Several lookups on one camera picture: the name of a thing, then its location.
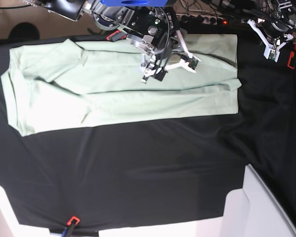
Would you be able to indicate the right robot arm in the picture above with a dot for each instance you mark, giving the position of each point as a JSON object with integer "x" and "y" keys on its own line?
{"x": 151, "y": 26}

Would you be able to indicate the white right table frame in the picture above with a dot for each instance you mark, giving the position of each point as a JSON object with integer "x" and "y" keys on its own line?
{"x": 254, "y": 211}

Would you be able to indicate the white table frame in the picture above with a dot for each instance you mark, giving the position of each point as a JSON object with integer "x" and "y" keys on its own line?
{"x": 9, "y": 225}
{"x": 254, "y": 211}

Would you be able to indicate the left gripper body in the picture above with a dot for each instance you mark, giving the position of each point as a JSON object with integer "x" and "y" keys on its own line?
{"x": 274, "y": 31}

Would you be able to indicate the light green T-shirt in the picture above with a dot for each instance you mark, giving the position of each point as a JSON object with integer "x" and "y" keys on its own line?
{"x": 91, "y": 83}

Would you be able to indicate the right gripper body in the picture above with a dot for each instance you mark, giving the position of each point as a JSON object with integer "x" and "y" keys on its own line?
{"x": 166, "y": 46}

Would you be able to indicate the white power strip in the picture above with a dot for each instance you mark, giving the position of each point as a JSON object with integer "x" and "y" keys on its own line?
{"x": 185, "y": 18}

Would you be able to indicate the red black clamp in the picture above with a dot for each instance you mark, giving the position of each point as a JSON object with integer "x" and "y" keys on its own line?
{"x": 292, "y": 58}
{"x": 117, "y": 35}

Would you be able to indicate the white left table frame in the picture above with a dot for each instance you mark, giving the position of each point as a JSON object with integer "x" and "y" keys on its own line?
{"x": 9, "y": 225}

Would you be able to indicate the red black right clamp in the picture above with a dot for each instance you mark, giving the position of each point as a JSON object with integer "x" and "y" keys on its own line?
{"x": 292, "y": 58}

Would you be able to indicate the black table cloth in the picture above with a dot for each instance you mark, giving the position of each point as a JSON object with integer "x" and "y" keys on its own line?
{"x": 159, "y": 171}

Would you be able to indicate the red blue bottom clamp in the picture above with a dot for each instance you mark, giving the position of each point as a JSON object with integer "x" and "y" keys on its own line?
{"x": 72, "y": 229}

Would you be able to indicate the blue box at top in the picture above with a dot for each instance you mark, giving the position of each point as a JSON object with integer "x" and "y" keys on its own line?
{"x": 140, "y": 3}

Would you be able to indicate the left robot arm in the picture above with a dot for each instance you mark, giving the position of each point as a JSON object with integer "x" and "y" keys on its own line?
{"x": 274, "y": 21}

